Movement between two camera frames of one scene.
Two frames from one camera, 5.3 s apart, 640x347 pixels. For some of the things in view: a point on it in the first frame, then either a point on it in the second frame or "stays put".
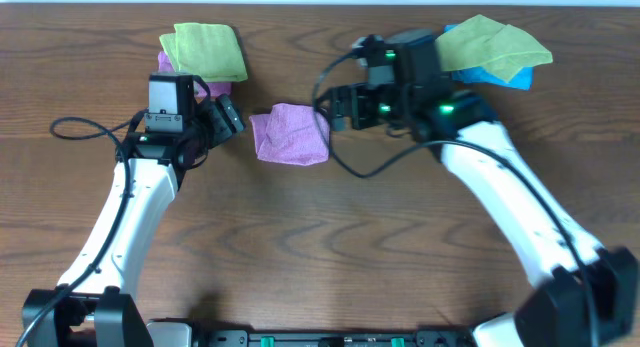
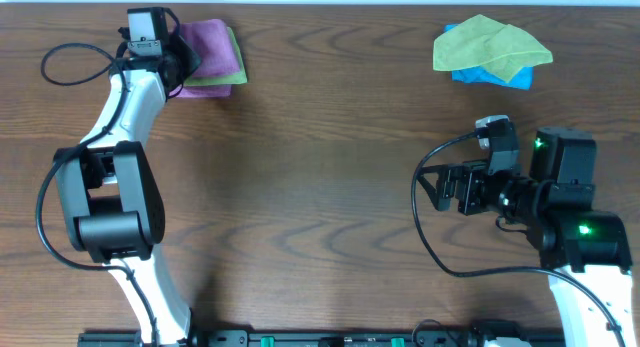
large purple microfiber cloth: (292, 134) → (211, 39)
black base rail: (334, 338) stays put
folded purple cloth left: (217, 88) stays put
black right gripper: (357, 96) → (470, 175)
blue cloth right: (523, 80) stays put
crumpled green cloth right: (480, 41) stays put
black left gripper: (229, 121) → (191, 57)
